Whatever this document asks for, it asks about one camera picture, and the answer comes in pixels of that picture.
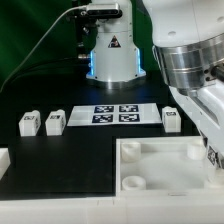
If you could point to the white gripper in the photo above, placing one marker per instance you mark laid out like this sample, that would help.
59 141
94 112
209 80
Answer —
206 110

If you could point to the white square tabletop part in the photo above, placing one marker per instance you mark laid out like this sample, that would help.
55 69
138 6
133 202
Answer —
171 165

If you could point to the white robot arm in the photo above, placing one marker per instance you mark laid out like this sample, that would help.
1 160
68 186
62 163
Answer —
188 45

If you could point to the white sheet with tag markers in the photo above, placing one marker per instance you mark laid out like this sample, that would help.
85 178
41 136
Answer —
119 114

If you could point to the white left obstacle block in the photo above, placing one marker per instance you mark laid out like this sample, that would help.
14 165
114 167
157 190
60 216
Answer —
4 161

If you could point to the white front fence rail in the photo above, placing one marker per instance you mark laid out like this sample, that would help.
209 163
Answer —
147 210

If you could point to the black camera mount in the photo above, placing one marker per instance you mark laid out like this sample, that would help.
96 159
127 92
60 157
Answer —
85 20

